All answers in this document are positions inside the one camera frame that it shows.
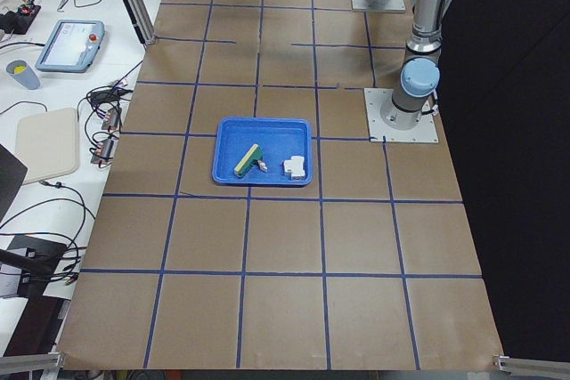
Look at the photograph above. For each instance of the white electrical component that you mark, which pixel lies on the white electrical component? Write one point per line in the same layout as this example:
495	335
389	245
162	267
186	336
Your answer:
294	167

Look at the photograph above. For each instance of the blue plastic tray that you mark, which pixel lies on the blue plastic tray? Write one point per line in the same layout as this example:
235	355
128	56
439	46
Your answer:
279	138

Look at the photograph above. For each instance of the green yellow terminal block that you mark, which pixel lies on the green yellow terminal block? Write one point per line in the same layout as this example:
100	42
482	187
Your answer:
253	157

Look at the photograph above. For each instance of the small circuit board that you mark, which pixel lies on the small circuit board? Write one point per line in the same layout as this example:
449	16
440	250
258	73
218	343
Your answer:
102	153
112	119

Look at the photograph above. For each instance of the beige pad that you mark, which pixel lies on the beige pad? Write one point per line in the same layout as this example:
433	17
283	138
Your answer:
48	144

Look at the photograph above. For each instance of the blue teach pendant near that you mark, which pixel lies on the blue teach pendant near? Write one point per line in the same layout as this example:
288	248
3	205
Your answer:
72	46

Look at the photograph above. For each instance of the grey cup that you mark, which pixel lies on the grey cup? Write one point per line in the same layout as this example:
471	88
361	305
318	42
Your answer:
23	74

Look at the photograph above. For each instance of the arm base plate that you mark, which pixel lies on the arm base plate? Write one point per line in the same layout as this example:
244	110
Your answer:
386	123

